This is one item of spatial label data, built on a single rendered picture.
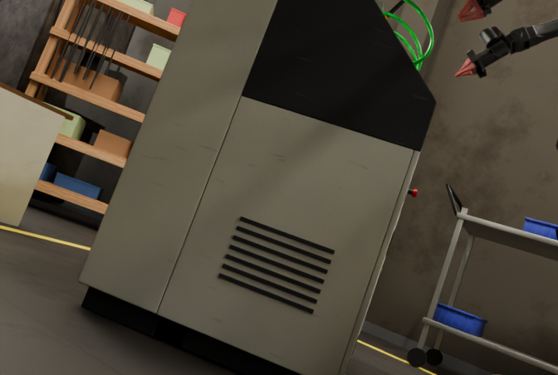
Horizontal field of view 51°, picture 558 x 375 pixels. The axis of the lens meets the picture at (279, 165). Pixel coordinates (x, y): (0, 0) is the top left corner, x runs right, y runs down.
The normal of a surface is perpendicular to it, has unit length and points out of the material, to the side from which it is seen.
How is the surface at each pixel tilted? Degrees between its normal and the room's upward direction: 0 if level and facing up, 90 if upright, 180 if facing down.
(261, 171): 90
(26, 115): 90
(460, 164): 90
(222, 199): 90
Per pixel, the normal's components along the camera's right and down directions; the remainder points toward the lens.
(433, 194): -0.51, -0.30
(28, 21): -0.35, -0.22
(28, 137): 0.79, 0.21
